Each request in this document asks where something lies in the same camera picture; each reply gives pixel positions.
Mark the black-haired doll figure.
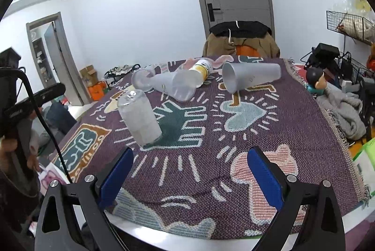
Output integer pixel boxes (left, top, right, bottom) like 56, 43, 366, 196
305, 67, 326, 95

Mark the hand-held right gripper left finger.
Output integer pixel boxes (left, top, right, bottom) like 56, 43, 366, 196
34, 148, 134, 251

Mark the dark bag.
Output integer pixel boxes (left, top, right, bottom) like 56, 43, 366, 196
45, 101, 77, 135

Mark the black jacket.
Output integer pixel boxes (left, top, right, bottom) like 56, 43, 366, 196
209, 21, 273, 38

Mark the purple printed blanket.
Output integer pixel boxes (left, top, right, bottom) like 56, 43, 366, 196
48, 55, 371, 240

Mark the shoe rack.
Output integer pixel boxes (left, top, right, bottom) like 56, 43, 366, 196
104, 64, 142, 85

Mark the orange box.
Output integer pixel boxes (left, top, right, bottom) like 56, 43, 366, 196
87, 81, 111, 102

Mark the grey fleece blanket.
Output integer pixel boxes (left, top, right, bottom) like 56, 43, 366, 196
316, 83, 367, 141

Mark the green white package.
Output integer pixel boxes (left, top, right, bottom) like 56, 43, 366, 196
352, 138, 375, 182

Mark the orange chair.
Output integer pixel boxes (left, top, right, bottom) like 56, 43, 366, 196
234, 45, 262, 58

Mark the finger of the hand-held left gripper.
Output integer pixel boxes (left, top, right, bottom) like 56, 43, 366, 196
5, 83, 67, 120

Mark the black door handle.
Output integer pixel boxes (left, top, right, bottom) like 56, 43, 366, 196
207, 3, 221, 20

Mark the clear plastic bag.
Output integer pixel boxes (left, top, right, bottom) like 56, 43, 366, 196
339, 0, 373, 18

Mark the person's left hand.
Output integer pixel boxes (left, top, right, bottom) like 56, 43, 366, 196
27, 148, 42, 173

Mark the frosted plastic cup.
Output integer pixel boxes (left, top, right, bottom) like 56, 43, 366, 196
152, 69, 204, 102
117, 90, 163, 148
221, 61, 282, 94

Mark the grey interior door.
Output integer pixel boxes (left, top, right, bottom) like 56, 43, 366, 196
44, 21, 92, 107

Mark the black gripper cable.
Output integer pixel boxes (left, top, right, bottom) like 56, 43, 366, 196
0, 67, 72, 185

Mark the pink printed paper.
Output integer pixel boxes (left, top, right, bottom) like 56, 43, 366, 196
39, 168, 68, 191

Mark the small clear stemmed cup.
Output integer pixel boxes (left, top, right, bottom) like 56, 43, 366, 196
131, 69, 156, 92

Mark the black wire rack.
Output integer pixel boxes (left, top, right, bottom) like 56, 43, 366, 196
326, 10, 375, 47

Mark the black equipment case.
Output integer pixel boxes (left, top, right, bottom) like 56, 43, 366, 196
302, 43, 342, 70

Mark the brown jacket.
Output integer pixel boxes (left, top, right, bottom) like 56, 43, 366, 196
203, 32, 281, 58

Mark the black handbag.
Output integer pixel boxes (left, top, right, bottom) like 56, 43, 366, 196
339, 52, 354, 79

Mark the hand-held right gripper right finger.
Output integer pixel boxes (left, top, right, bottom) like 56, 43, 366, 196
247, 147, 346, 251

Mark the cardboard box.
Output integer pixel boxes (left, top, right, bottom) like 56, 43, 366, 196
79, 66, 99, 87

